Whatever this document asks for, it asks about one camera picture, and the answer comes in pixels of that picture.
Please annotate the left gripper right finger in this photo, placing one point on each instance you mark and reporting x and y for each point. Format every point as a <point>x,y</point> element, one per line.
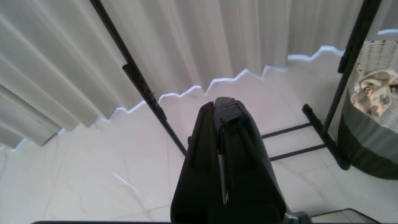
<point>248,174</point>

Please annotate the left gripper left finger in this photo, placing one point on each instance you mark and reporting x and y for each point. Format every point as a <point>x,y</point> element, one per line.
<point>199,174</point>

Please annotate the white laundry basket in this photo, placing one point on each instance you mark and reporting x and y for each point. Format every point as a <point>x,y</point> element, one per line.
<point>377,53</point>

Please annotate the black clothes rack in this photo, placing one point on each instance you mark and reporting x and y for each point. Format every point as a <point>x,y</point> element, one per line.
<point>360,31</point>

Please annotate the cream printed garment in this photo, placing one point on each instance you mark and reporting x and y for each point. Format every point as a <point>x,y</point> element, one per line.
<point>371,90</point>

